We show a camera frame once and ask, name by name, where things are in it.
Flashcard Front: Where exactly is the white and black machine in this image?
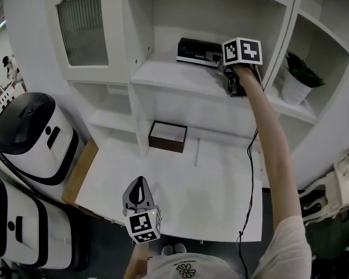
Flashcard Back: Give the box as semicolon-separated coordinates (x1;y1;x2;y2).
0;92;80;186
0;175;90;273

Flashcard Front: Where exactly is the brown wooden tray box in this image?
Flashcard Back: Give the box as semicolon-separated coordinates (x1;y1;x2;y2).
148;120;188;154

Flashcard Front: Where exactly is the person's right shoe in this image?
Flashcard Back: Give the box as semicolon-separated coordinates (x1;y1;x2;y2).
173;242;188;255

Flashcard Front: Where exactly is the person's white flower print shirt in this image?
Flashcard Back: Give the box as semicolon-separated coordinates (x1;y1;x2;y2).
145;213;312;279

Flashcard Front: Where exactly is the white shelf unit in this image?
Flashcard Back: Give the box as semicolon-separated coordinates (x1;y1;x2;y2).
43;0;349;192

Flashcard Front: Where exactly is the white ornate side table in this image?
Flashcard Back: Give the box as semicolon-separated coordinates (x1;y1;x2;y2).
297;144;349;227

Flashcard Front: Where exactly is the black pack of tissues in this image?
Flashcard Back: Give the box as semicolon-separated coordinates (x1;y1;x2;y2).
176;37;224;68

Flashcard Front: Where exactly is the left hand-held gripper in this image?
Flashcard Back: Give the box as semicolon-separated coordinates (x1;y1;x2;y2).
122;176;163;245

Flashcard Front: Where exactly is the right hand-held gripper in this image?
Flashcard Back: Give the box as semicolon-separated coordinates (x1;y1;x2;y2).
206;37;263;98

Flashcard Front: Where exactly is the green plant in white pot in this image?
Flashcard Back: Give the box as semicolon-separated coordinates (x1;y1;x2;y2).
280;49;326;106

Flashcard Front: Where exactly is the person's right forearm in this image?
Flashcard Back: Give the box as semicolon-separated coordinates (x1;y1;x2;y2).
234;65;304;235

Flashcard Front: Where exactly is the white cabinet door ribbed glass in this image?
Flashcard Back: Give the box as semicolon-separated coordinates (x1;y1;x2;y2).
50;0;129;84

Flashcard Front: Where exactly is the person's left forearm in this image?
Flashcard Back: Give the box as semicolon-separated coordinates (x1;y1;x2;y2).
123;241;151;279

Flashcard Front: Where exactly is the black cable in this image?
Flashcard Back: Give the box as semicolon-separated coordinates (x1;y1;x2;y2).
235;128;259;279

